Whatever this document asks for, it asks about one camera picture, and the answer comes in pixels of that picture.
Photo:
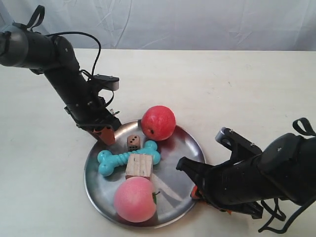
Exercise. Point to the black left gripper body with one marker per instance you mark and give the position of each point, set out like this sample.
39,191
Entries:
90,116

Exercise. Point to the teal toy bone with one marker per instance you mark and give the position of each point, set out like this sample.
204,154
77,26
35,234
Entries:
108,162

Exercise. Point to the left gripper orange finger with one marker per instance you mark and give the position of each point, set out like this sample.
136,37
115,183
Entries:
104,134

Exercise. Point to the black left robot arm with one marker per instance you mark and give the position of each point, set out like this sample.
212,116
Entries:
54,57

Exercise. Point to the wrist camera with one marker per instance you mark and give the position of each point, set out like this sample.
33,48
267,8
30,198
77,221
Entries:
103,82
240,147

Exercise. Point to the white backdrop cloth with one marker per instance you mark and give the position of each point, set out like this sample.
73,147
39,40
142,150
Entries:
178,24

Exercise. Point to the pink peach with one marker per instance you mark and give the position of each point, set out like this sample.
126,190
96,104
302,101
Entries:
133,200

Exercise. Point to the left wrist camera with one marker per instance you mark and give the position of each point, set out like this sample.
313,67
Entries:
103,82

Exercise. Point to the wooden block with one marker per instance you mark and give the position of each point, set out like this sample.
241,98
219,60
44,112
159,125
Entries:
139,165

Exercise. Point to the wooden die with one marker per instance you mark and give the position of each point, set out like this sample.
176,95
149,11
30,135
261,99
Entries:
133,142

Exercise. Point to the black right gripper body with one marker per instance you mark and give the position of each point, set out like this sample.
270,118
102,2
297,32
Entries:
229,187

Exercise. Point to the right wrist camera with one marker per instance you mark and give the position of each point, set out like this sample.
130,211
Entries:
240,147

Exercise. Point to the red apple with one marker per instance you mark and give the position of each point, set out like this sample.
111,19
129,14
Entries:
158,123

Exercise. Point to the round steel plate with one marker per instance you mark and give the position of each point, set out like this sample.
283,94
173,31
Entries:
172,187

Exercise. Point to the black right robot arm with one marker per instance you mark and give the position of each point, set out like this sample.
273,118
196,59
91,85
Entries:
286,169

